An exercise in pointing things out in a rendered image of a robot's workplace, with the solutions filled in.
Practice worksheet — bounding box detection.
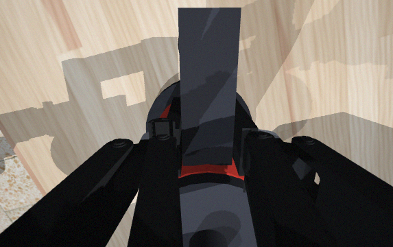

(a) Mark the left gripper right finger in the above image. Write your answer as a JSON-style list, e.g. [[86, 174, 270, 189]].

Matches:
[[233, 99, 393, 247]]

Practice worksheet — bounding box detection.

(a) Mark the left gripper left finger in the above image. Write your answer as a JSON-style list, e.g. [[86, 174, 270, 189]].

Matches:
[[0, 97, 183, 247]]

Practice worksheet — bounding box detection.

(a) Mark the dark grey round disc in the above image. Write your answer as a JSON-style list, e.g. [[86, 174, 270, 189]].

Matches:
[[145, 80, 252, 132]]

